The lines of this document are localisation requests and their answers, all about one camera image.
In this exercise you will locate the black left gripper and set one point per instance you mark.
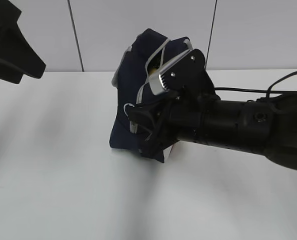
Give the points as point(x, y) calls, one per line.
point(15, 49)

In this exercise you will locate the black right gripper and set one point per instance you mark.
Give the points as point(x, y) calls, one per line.
point(205, 120)

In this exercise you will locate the navy blue lunch bag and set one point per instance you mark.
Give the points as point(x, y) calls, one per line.
point(149, 51)

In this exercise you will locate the yellow banana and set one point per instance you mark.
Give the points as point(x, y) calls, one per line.
point(154, 70)

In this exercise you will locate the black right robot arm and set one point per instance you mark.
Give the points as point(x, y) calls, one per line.
point(265, 127)

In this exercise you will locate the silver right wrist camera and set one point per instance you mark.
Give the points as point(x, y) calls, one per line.
point(185, 70)

